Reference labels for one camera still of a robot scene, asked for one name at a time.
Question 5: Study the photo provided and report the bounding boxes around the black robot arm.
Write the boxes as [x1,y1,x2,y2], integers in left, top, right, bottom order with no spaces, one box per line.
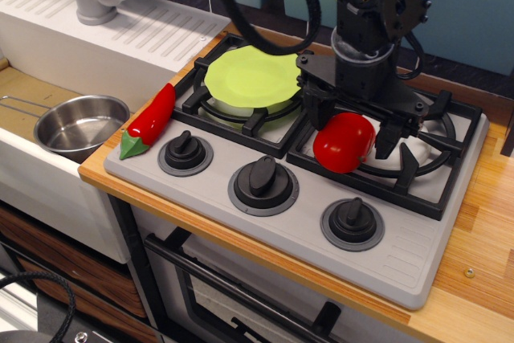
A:
[296,0,431,159]

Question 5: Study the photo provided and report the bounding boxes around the red toy chili pepper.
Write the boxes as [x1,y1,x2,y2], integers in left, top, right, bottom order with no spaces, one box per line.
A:
[119,83,176,160]

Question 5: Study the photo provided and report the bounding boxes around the black right burner grate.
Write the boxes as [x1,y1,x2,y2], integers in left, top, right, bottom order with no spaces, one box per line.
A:
[287,89,488,220]

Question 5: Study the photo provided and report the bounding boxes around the red toy tomato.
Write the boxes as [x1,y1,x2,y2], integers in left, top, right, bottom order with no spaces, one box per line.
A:
[313,112,376,174]

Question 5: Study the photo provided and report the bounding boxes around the black right stove knob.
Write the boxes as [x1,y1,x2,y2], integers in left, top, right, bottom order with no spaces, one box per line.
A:
[320,198,385,252]

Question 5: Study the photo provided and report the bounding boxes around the white toy sink unit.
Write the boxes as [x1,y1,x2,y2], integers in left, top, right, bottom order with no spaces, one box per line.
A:
[1,0,229,263]

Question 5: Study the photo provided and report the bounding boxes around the black burner grate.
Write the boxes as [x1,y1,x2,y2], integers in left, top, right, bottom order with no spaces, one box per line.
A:
[287,89,488,220]
[173,34,307,158]

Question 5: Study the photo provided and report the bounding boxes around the toy oven door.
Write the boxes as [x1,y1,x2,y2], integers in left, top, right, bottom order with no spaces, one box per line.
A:
[144,228,409,342]

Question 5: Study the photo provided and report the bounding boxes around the small steel pot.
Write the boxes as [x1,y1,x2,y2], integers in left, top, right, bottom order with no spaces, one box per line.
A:
[1,95,130,164]

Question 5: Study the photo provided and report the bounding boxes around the grey toy stove top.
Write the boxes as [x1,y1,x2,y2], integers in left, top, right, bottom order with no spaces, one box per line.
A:
[103,31,490,312]

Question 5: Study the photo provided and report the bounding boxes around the black braided cable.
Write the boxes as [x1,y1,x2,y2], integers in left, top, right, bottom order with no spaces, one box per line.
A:
[0,271,77,343]

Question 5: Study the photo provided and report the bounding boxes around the black stove knob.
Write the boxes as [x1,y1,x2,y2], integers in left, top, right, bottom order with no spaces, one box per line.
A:
[157,130,214,178]
[320,198,385,252]
[228,156,300,217]

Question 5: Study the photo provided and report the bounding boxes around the wooden drawer fronts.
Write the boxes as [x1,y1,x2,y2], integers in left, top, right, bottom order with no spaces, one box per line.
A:
[1,202,158,342]

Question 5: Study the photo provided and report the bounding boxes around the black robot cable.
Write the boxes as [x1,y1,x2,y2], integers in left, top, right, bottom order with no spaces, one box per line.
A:
[198,0,322,56]

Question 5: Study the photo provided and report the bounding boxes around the black left burner grate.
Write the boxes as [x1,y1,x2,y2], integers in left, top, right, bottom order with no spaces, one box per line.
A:
[173,34,307,158]

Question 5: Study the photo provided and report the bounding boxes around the black left stove knob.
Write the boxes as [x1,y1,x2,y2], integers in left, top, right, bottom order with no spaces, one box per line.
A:
[157,130,214,178]

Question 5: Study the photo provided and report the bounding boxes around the black middle stove knob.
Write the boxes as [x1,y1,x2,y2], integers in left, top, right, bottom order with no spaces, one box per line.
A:
[228,156,300,217]

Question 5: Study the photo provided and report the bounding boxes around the light green plastic plate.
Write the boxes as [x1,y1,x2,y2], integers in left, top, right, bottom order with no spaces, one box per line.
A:
[204,46,300,108]

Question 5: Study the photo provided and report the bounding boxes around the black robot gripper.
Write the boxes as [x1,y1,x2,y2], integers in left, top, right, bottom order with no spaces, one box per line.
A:
[296,52,428,159]

